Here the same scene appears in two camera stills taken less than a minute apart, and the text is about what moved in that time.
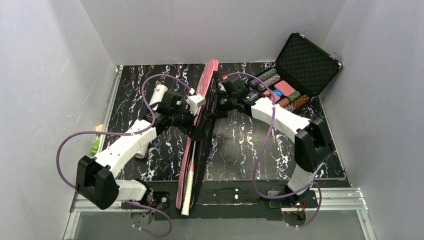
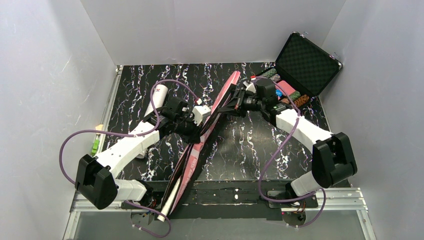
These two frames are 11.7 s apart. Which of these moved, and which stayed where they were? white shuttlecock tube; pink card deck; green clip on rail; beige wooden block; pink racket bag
Moved: pink racket bag
Stayed: beige wooden block; pink card deck; green clip on rail; white shuttlecock tube
